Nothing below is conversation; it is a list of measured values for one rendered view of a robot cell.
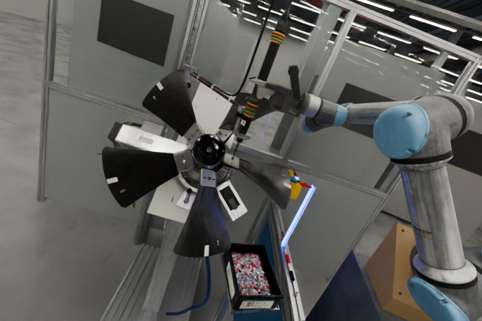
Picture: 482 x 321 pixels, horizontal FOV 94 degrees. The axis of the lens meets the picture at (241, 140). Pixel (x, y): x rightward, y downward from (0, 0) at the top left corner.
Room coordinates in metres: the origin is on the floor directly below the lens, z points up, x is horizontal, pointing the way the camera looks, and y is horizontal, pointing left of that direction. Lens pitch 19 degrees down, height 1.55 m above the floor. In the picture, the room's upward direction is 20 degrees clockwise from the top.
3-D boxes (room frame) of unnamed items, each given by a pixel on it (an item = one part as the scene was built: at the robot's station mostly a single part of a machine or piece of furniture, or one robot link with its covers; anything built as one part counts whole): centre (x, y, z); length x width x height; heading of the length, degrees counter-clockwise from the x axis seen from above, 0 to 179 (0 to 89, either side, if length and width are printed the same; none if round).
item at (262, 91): (0.76, 0.00, 1.48); 0.09 x 0.03 x 0.06; 112
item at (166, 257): (0.89, 0.15, 0.45); 0.09 x 0.04 x 0.91; 96
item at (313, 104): (0.82, -0.18, 1.48); 0.08 x 0.05 x 0.08; 6
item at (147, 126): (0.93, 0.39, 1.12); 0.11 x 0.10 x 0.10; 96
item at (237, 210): (0.83, -0.04, 0.98); 0.20 x 0.16 x 0.20; 6
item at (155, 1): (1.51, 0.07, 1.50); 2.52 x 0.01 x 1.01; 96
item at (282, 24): (0.80, 0.01, 1.50); 0.04 x 0.04 x 0.46
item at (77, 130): (1.51, 0.07, 0.50); 2.59 x 0.03 x 0.91; 96
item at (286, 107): (0.81, -0.10, 1.47); 0.12 x 0.08 x 0.09; 96
